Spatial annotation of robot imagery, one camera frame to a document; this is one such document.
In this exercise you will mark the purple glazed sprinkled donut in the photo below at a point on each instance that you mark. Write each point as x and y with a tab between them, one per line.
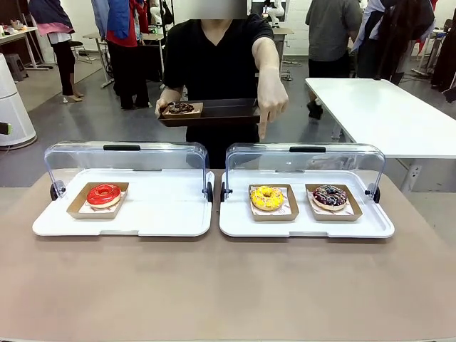
320	199

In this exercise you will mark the bystander in red blue jacket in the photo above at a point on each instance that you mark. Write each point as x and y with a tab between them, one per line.
124	53

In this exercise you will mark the bystander in dark coat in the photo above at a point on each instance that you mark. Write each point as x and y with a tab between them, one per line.
392	42

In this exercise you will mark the red glazed donut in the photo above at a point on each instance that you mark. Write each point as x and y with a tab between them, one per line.
94	197
76	210

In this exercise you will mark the white background desk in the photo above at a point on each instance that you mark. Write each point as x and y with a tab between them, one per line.
18	35

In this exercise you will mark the person's black shirt torso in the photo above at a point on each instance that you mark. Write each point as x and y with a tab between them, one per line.
213	64

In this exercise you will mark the chocolate sprinkled donut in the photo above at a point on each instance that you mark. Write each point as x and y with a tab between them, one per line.
356	212

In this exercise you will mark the clear display case lid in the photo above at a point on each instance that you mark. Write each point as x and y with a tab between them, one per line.
338	160
160	156

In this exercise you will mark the person's right hand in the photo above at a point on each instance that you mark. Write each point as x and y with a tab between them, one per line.
161	106

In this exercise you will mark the person's left hand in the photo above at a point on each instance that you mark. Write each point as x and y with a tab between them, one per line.
272	103

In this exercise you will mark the white rectangular table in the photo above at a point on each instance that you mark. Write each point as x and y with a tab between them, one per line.
392	117

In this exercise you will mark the yellow glazed donut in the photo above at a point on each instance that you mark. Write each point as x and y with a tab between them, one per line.
294	210

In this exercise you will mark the bystander in navy pink top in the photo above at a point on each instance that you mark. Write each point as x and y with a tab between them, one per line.
64	53

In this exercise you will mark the bystander in grey shirt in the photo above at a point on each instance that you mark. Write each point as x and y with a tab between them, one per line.
329	32

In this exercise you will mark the white printed paper liner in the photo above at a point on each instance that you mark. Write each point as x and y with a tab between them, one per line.
347	210
85	210
285	212

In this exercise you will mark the white display case tray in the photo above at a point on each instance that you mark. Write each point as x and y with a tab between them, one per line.
301	199
160	213

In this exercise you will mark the black lid hinge knob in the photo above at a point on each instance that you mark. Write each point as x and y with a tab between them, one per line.
223	192
210	192
376	195
54	192

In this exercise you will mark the yellow sprinkled donut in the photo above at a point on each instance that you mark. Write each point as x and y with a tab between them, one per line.
258	201

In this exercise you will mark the dark brown serving tray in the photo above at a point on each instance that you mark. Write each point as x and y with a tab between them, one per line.
228	114

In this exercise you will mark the grey plastic stool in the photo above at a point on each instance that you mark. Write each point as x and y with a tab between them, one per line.
16	66

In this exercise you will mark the person's left forearm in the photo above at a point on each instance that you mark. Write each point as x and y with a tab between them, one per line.
267	60

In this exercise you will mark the white round air purifier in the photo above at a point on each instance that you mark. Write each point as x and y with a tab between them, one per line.
14	114

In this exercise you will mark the chocolate donut with nut bits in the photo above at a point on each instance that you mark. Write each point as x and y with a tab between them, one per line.
180	108

